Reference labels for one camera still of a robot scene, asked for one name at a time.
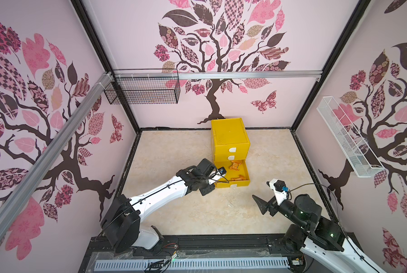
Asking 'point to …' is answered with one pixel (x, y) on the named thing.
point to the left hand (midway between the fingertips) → (207, 184)
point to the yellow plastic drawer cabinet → (230, 140)
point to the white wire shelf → (363, 160)
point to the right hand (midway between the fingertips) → (261, 191)
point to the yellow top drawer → (233, 149)
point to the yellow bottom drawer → (244, 171)
